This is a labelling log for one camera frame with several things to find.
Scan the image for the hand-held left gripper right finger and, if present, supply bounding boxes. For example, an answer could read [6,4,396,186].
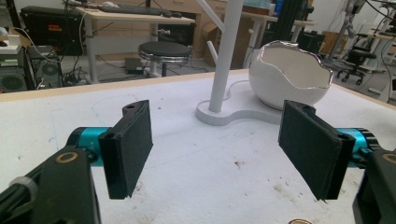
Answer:
[278,100,379,201]

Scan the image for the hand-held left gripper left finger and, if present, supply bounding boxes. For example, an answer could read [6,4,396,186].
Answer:
[66,100,154,200]

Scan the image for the white eggshell bowl silver rim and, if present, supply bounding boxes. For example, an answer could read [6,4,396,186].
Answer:
[248,40,334,111]

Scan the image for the black flat device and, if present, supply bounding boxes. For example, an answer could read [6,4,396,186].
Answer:
[124,57,145,75]

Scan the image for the black office chair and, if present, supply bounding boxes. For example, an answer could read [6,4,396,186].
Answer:
[334,34,378,86]

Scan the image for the black round stool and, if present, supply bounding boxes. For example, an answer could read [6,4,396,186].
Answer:
[138,41,193,77]

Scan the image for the grey computer tower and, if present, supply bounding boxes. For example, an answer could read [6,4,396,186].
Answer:
[26,46,64,90]

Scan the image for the white jewelry tree stand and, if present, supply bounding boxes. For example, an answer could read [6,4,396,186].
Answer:
[195,0,290,127]

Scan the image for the wooden desk white legs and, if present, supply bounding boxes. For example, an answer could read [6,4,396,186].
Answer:
[74,6,196,85]

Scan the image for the black equipment case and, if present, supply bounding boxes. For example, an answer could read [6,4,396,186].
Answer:
[20,5,85,57]

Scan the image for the brown cardboard box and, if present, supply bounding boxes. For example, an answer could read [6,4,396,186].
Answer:
[200,21,222,68]

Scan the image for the black keyboard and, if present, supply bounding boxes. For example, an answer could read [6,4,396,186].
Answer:
[97,3,183,19]

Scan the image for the white table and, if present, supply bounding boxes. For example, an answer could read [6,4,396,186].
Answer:
[242,11,316,69]

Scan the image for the black metal frame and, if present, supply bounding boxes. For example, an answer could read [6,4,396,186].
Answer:
[274,0,314,43]

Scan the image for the white cable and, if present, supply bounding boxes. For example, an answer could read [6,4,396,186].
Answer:
[12,27,61,63]

